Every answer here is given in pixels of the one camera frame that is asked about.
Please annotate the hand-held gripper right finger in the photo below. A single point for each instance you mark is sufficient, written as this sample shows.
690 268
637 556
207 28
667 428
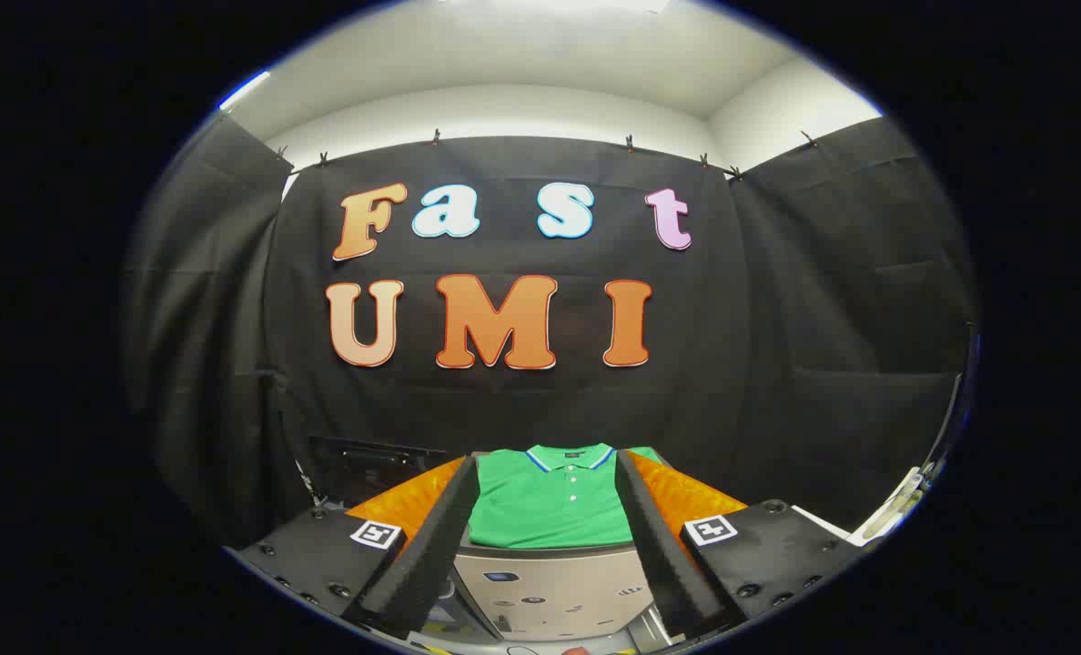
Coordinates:
668 564

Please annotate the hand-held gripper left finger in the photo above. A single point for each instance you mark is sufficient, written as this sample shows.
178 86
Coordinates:
413 564

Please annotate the dark washing machine lid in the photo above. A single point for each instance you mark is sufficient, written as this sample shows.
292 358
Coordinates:
368 464

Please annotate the green polo shirt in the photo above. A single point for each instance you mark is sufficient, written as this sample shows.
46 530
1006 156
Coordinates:
550 500

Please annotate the white paper sheet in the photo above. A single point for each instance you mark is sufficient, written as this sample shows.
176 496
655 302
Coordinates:
827 526

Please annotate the black backdrop cloth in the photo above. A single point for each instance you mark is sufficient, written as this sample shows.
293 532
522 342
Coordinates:
504 409

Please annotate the white printed card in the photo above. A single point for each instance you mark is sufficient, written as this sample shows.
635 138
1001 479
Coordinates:
895 500

